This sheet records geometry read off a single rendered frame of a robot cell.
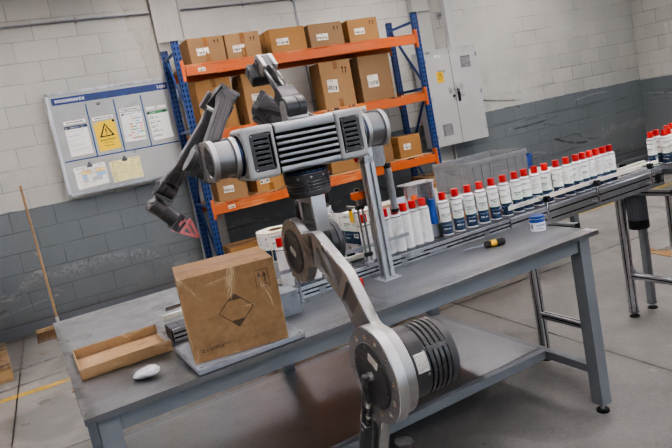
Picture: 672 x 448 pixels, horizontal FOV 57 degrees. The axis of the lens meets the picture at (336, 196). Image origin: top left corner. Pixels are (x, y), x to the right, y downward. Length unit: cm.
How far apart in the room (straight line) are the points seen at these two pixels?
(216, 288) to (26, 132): 500
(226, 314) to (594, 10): 901
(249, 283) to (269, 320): 14
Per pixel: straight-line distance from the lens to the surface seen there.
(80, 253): 681
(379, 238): 248
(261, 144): 179
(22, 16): 693
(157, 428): 326
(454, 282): 235
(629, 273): 408
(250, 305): 197
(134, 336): 249
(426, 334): 155
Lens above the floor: 151
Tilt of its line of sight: 7 degrees down
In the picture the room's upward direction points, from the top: 11 degrees counter-clockwise
